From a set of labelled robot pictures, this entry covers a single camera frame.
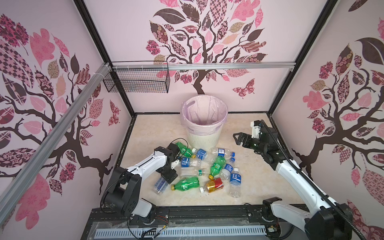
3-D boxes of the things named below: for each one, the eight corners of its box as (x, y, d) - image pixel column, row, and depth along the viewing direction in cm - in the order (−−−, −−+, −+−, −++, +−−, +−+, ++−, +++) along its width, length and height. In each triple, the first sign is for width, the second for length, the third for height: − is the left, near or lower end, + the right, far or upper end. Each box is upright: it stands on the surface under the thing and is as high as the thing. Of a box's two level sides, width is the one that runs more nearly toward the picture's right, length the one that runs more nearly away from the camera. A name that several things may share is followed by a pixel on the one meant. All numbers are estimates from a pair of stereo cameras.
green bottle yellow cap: (205, 176, 87) (205, 173, 84) (219, 156, 95) (220, 154, 92) (213, 181, 85) (213, 179, 82) (226, 161, 93) (227, 158, 90)
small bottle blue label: (218, 177, 87) (219, 174, 84) (226, 158, 95) (227, 155, 92) (228, 182, 85) (229, 179, 82) (235, 162, 93) (237, 159, 90)
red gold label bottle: (202, 197, 81) (203, 195, 77) (198, 187, 84) (198, 185, 80) (223, 187, 84) (224, 185, 80) (218, 179, 87) (219, 176, 83)
